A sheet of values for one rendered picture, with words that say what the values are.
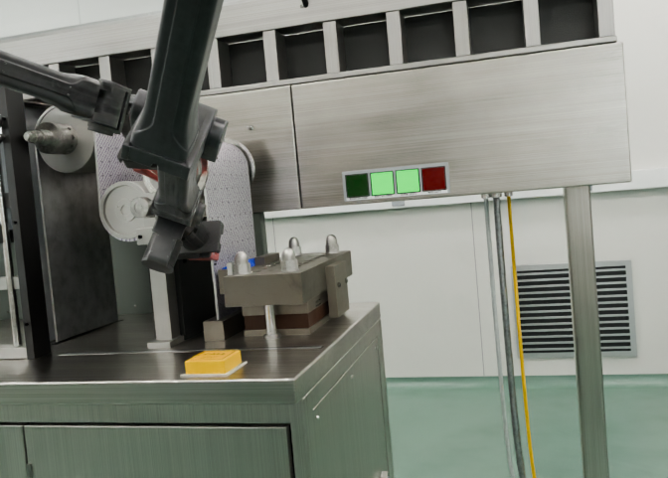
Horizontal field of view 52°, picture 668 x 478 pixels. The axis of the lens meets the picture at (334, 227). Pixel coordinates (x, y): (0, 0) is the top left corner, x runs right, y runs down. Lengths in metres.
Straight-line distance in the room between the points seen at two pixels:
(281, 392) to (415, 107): 0.79
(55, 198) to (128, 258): 0.33
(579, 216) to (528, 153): 0.25
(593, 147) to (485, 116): 0.24
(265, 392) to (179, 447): 0.20
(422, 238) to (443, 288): 0.31
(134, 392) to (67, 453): 0.20
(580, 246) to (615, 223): 2.20
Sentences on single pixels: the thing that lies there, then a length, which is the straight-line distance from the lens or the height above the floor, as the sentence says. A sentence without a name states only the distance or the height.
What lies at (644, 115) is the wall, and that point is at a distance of 3.98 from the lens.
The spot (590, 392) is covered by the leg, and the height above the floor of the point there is 0.64.
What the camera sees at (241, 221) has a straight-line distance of 1.55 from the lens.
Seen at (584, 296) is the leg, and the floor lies 0.87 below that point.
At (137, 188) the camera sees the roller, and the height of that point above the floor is 1.22.
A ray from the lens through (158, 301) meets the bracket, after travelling 1.42.
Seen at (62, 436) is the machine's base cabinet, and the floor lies 0.80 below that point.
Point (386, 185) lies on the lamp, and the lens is 1.61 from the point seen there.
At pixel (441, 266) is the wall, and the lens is 3.98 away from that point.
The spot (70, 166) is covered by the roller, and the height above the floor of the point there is 1.28.
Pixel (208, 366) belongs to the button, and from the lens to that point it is 1.14.
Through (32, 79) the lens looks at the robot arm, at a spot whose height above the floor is 1.38.
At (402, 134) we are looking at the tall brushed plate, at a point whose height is 1.29.
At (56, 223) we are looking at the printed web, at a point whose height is 1.16.
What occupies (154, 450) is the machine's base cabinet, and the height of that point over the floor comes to 0.77.
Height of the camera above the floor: 1.18
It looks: 3 degrees down
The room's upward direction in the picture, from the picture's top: 5 degrees counter-clockwise
